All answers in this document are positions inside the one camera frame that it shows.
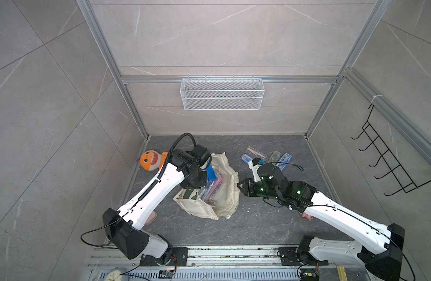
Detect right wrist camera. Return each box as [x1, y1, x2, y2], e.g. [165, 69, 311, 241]
[248, 158, 264, 182]

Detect black wire hook rack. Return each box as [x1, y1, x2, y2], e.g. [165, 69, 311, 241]
[351, 105, 431, 197]

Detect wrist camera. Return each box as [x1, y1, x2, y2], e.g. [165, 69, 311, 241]
[190, 145, 212, 169]
[248, 158, 264, 182]

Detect clear green stationery case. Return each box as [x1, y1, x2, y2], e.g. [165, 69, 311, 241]
[268, 151, 281, 163]

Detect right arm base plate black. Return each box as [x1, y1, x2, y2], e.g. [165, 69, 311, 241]
[277, 247, 329, 266]

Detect blue item inside bag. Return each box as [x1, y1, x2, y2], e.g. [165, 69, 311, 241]
[205, 165, 217, 181]

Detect small pink toy figure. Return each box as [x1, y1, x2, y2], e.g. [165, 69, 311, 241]
[302, 213, 313, 221]

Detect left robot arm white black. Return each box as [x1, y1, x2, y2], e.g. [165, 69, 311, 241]
[102, 132, 212, 265]

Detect orange plush fish toy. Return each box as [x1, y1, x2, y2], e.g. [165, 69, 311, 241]
[138, 150, 168, 171]

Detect cream canvas tote bag leaves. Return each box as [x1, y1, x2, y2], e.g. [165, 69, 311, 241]
[173, 152, 240, 220]

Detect pink clear stationery case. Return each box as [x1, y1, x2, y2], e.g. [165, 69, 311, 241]
[201, 173, 223, 202]

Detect white round clock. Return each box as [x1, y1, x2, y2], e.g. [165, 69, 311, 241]
[104, 269, 126, 281]

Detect white wire mesh basket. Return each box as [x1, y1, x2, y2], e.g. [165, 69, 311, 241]
[180, 78, 265, 111]

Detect blue clear compass case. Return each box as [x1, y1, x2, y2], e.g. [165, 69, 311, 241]
[276, 153, 292, 171]

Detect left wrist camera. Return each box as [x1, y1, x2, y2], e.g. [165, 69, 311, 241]
[190, 145, 212, 169]

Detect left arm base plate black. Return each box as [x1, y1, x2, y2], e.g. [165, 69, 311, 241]
[140, 247, 189, 266]

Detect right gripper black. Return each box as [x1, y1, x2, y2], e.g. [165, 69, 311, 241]
[235, 178, 280, 201]

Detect clear case pink compass set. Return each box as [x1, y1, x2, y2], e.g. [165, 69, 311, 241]
[246, 146, 267, 159]

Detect blue clear pencil case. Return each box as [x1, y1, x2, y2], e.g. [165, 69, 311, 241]
[241, 153, 252, 164]

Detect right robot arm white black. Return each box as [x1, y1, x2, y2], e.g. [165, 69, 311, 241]
[237, 158, 407, 281]

